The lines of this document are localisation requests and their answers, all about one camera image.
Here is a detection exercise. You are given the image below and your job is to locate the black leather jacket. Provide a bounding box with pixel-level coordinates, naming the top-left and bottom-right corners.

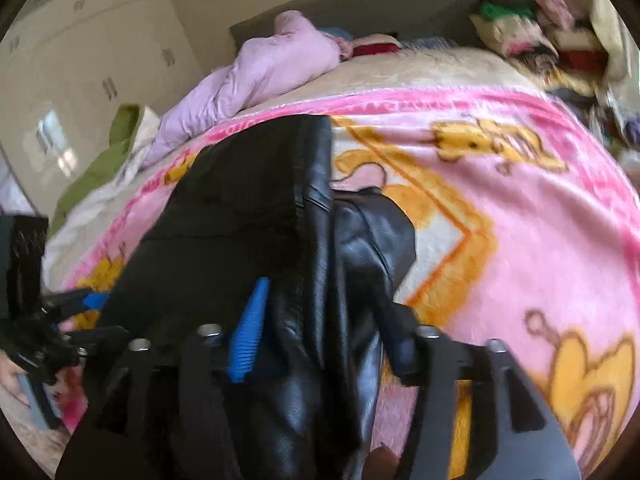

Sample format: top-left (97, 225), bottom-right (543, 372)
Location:
top-left (56, 115), bottom-right (416, 479)

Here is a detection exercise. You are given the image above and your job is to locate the pile of folded clothes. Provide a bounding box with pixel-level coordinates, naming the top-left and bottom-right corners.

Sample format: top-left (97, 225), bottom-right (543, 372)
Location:
top-left (470, 0), bottom-right (608, 98)

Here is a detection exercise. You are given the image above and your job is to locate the person's left hand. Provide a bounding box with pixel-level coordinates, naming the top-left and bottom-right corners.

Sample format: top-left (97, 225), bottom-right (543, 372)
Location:
top-left (0, 351), bottom-right (29, 405)

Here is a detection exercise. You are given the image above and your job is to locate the person's right hand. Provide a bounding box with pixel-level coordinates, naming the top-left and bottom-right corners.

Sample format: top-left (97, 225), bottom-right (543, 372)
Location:
top-left (361, 444), bottom-right (399, 480)

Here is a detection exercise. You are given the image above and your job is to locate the pink cartoon fleece blanket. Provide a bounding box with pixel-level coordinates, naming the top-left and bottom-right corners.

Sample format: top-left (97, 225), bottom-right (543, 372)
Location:
top-left (47, 86), bottom-right (639, 474)

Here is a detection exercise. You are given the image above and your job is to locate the green and white blanket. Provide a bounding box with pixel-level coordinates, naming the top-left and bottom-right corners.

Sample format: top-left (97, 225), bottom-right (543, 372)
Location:
top-left (48, 103), bottom-right (160, 237)

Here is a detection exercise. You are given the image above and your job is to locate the red and white pillow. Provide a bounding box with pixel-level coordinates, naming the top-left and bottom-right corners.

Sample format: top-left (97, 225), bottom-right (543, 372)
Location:
top-left (352, 34), bottom-right (402, 58)

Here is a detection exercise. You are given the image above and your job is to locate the cream built-in wardrobe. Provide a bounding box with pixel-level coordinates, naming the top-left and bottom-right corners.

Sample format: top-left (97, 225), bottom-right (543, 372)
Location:
top-left (1, 0), bottom-right (203, 214)

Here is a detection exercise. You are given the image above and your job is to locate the lilac puffy quilt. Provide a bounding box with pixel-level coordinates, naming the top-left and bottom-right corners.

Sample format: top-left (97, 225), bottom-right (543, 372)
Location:
top-left (141, 10), bottom-right (352, 169)

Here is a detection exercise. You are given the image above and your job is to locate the dark grey bed headboard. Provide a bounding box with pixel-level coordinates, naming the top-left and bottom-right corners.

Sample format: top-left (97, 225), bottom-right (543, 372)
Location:
top-left (229, 0), bottom-right (483, 48)

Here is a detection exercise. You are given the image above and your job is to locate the cream window curtain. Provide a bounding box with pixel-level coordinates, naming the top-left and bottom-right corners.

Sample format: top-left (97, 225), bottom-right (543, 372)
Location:
top-left (590, 0), bottom-right (639, 119)

